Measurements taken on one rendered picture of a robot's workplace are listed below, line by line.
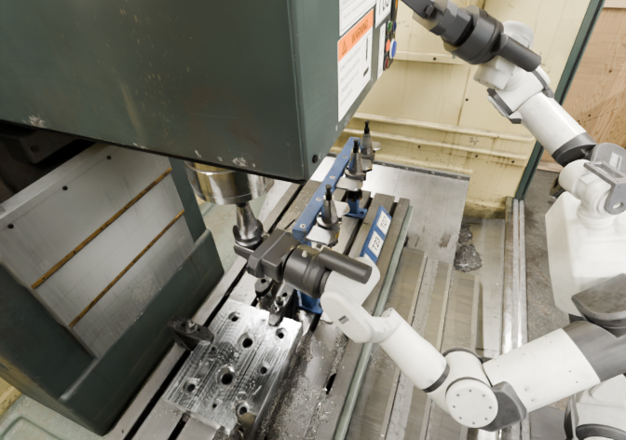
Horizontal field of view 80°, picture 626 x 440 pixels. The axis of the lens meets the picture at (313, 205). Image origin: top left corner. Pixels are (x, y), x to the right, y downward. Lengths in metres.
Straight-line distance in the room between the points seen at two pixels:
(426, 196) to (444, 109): 0.38
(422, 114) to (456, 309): 0.77
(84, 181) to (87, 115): 0.41
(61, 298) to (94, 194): 0.26
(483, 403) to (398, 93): 1.20
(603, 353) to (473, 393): 0.20
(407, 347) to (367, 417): 0.52
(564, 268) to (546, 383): 0.23
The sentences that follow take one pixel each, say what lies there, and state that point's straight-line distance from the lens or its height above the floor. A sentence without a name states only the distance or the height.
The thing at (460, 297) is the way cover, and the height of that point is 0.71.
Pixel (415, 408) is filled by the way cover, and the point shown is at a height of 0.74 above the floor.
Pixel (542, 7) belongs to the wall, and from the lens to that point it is 1.49.
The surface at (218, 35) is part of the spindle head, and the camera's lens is 0.41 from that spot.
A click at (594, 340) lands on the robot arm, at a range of 0.74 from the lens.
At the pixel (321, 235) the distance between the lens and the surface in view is 0.91.
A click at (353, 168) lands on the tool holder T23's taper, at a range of 1.08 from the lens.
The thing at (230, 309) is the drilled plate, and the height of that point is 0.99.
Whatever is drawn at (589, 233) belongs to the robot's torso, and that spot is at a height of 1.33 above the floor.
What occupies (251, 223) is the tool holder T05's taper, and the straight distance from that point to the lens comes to 0.75.
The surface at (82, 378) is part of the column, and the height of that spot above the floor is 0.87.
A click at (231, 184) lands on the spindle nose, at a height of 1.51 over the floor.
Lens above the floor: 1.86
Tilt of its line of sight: 40 degrees down
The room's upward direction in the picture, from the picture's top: 4 degrees counter-clockwise
